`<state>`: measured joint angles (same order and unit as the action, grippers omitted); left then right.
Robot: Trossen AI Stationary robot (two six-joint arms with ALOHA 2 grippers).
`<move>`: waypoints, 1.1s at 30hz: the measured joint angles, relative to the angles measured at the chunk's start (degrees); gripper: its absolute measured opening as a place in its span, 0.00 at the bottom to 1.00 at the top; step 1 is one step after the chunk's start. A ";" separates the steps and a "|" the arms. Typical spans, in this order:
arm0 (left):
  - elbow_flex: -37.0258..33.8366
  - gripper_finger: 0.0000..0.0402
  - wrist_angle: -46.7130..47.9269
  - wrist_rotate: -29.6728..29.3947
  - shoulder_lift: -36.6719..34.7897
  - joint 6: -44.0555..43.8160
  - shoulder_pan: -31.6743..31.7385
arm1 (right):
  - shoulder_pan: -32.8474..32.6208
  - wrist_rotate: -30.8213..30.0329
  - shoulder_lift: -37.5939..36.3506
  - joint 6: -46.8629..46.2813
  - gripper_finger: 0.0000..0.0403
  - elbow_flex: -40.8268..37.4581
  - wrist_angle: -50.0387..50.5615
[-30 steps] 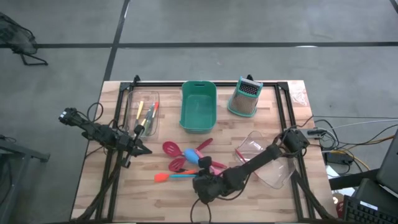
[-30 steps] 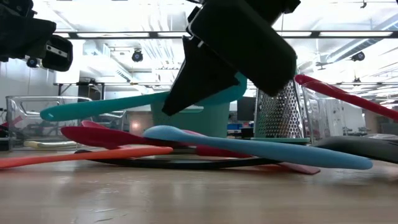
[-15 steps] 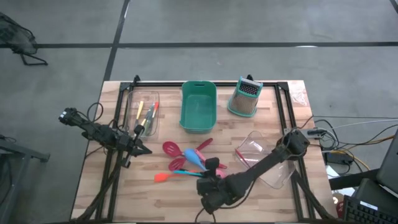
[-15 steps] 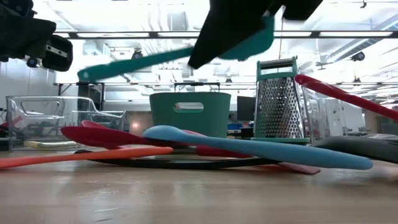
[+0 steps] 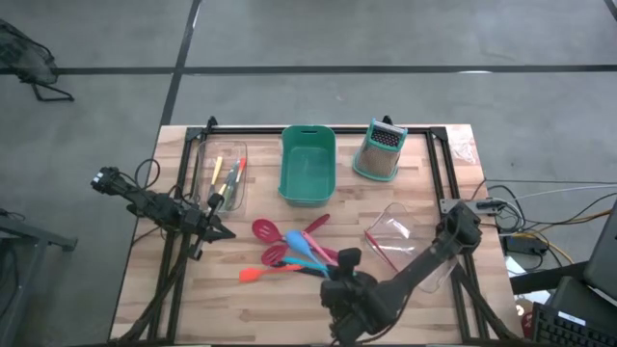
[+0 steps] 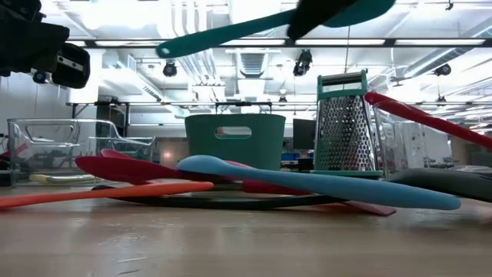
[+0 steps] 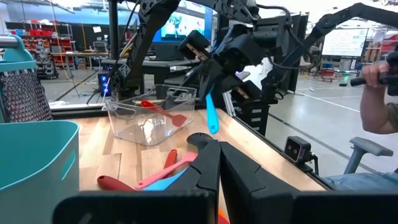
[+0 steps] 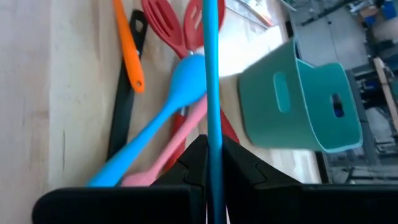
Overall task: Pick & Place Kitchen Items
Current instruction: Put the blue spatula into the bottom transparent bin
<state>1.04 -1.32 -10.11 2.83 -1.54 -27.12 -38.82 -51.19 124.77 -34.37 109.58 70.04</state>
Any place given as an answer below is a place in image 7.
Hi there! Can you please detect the blue silicone spoon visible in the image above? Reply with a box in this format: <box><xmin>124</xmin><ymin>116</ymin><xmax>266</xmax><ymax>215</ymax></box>
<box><xmin>142</xmin><ymin>167</ymin><xmax>189</xmax><ymax>192</ymax></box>

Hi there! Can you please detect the teal plastic bin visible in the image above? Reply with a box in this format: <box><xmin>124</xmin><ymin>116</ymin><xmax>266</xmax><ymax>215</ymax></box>
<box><xmin>0</xmin><ymin>120</ymin><xmax>80</xmax><ymax>224</ymax></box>

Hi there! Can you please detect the wooden workbench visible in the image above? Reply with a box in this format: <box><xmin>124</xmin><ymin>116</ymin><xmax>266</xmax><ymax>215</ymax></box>
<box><xmin>51</xmin><ymin>51</ymin><xmax>109</xmax><ymax>71</ymax></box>

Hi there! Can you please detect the grey chair armrest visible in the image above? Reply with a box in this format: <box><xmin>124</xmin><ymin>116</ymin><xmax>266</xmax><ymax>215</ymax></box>
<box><xmin>343</xmin><ymin>136</ymin><xmax>394</xmax><ymax>175</ymax></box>

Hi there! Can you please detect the blue silicone spatula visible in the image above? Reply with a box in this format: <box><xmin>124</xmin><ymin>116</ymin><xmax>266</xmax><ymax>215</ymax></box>
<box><xmin>205</xmin><ymin>92</ymin><xmax>220</xmax><ymax>135</ymax></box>

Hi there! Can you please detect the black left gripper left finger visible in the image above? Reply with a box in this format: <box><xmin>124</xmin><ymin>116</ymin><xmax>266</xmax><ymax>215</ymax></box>
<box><xmin>52</xmin><ymin>139</ymin><xmax>221</xmax><ymax>224</ymax></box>

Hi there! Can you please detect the black computer tower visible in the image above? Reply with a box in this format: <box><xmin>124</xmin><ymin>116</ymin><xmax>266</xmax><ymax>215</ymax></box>
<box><xmin>98</xmin><ymin>70</ymin><xmax>112</xmax><ymax>97</ymax></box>

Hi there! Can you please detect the black desk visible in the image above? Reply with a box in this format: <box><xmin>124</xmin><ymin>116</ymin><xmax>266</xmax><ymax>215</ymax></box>
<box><xmin>101</xmin><ymin>57</ymin><xmax>203</xmax><ymax>94</ymax></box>

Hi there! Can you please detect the black leader arm handle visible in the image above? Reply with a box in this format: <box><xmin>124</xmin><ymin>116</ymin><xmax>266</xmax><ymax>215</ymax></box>
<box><xmin>350</xmin><ymin>51</ymin><xmax>398</xmax><ymax>96</ymax></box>

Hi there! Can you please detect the black utensil handle with label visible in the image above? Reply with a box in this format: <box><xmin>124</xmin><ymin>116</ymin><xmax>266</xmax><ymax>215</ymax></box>
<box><xmin>186</xmin><ymin>132</ymin><xmax>215</xmax><ymax>152</ymax></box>

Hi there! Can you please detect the red silicone spatula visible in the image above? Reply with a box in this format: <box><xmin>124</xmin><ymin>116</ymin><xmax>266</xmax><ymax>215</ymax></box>
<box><xmin>140</xmin><ymin>99</ymin><xmax>188</xmax><ymax>128</ymax></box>

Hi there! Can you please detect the person's forearm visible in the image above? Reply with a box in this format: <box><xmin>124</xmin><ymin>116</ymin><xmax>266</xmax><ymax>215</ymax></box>
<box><xmin>359</xmin><ymin>85</ymin><xmax>398</xmax><ymax>135</ymax></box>

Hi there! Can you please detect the red cart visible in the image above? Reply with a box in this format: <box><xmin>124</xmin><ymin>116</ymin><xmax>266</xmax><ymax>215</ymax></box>
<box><xmin>315</xmin><ymin>63</ymin><xmax>339</xmax><ymax>83</ymax></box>

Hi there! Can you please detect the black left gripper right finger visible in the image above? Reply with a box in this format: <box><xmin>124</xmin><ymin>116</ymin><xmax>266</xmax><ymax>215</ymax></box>
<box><xmin>220</xmin><ymin>142</ymin><xmax>398</xmax><ymax>224</ymax></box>

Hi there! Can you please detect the person's leg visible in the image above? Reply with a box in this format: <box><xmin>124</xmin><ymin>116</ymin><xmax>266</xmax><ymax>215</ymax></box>
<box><xmin>323</xmin><ymin>170</ymin><xmax>398</xmax><ymax>192</ymax></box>

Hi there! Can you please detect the shelf with red bins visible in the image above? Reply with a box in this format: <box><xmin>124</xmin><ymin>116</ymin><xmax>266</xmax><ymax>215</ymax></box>
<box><xmin>9</xmin><ymin>20</ymin><xmax>75</xmax><ymax>80</ymax></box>

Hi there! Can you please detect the pink silicone spatula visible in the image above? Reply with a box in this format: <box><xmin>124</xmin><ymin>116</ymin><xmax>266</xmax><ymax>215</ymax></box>
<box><xmin>134</xmin><ymin>151</ymin><xmax>199</xmax><ymax>190</ymax></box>

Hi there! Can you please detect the computer monitor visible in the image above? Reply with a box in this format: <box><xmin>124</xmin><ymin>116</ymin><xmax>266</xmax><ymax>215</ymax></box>
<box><xmin>152</xmin><ymin>0</ymin><xmax>214</xmax><ymax>43</ymax></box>

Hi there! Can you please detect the person's hand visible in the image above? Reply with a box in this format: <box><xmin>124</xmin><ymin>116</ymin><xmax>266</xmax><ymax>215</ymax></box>
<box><xmin>361</xmin><ymin>63</ymin><xmax>389</xmax><ymax>88</ymax></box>

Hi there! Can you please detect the black drawer cabinet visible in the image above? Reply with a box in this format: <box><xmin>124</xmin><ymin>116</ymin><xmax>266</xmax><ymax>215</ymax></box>
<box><xmin>233</xmin><ymin>99</ymin><xmax>268</xmax><ymax>136</ymax></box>

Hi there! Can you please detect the white display screen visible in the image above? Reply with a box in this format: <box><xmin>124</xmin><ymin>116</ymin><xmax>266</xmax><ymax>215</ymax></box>
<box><xmin>322</xmin><ymin>27</ymin><xmax>369</xmax><ymax>58</ymax></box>

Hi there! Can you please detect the clear plastic bin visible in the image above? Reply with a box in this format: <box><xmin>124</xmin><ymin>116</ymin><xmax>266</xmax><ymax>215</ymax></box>
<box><xmin>104</xmin><ymin>83</ymin><xmax>197</xmax><ymax>147</ymax></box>

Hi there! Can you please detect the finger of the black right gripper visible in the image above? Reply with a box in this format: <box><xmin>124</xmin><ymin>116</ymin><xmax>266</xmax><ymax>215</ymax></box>
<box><xmin>214</xmin><ymin>74</ymin><xmax>262</xmax><ymax>103</ymax></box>
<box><xmin>178</xmin><ymin>30</ymin><xmax>224</xmax><ymax>100</ymax></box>

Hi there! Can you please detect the steel grater with teal handle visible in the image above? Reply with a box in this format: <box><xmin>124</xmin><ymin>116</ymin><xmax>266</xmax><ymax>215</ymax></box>
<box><xmin>0</xmin><ymin>34</ymin><xmax>53</xmax><ymax>124</ymax></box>

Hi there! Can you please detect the black table-level camera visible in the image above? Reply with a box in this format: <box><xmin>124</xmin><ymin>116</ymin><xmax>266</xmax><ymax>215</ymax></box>
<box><xmin>284</xmin><ymin>136</ymin><xmax>320</xmax><ymax>175</ymax></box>

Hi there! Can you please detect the black aluminium table frame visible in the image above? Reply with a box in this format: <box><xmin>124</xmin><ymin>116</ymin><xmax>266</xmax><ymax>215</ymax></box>
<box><xmin>49</xmin><ymin>0</ymin><xmax>343</xmax><ymax>191</ymax></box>

